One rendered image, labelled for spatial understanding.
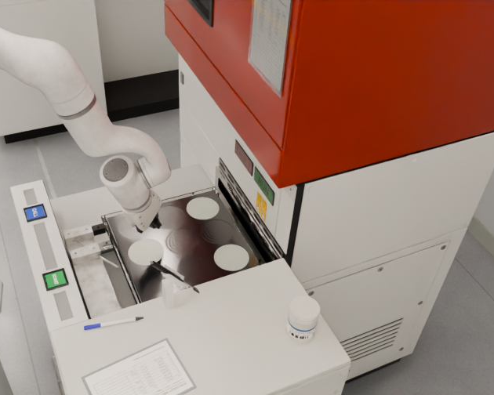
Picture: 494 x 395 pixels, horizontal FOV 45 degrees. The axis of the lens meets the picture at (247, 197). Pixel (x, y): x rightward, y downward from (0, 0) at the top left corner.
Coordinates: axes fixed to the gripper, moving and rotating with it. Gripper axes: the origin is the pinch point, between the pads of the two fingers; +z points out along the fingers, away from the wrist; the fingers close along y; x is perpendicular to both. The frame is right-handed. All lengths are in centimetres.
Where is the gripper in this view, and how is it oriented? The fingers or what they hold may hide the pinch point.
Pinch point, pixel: (154, 222)
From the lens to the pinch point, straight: 170.0
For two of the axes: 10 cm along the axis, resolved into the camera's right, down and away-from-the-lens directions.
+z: 1.4, 4.2, 8.9
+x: 8.8, 3.7, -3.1
